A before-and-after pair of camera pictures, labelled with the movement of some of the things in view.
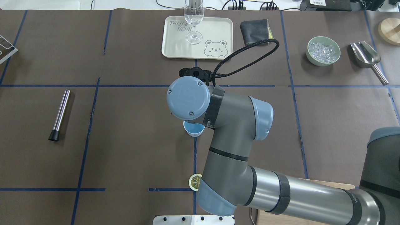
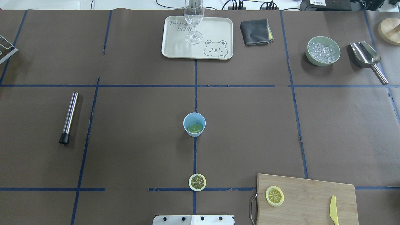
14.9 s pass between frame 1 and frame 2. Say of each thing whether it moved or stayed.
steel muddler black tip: moved
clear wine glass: stayed
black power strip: stayed
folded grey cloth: stayed
